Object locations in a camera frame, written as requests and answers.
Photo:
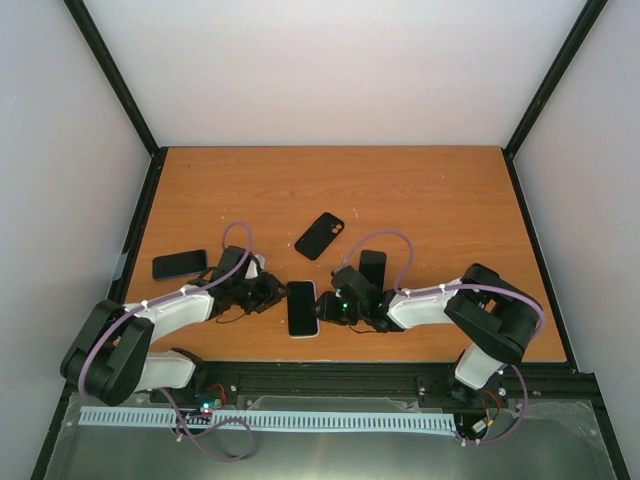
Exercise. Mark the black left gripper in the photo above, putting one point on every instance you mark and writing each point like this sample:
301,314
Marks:
270,293

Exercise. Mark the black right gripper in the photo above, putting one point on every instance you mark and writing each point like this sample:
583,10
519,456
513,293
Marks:
326,311

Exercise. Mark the white clear phone case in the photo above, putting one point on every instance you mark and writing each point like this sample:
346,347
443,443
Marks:
316,310

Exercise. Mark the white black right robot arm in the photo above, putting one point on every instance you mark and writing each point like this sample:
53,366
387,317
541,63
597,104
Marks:
499,319

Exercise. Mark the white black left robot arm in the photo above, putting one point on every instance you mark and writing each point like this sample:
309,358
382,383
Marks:
110,358

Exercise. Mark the black phone case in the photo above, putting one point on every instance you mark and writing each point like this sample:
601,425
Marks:
317,238

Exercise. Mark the red-edged black phone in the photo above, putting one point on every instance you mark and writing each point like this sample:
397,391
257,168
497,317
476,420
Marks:
372,265

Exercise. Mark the blue-edged black phone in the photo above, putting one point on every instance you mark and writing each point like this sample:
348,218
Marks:
179,264

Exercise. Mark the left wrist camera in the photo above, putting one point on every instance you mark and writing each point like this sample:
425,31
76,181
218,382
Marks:
255,266

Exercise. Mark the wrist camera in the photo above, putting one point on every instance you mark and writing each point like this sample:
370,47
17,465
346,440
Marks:
255,266
351,284

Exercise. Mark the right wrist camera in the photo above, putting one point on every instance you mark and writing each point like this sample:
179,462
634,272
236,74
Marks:
351,284

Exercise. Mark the light blue cable duct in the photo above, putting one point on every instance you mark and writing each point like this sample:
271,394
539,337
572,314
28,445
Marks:
274,421

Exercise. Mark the black aluminium frame rail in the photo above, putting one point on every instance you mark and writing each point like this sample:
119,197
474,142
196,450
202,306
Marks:
429,384

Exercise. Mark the metal base plate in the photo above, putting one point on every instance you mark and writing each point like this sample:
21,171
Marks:
556,440

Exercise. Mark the left black frame post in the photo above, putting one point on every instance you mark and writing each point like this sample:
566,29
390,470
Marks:
157,155

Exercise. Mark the black frame post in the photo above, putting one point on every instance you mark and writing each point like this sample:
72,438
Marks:
573,42
157,155

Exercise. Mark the right black frame post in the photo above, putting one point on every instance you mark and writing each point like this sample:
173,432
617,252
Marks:
573,42

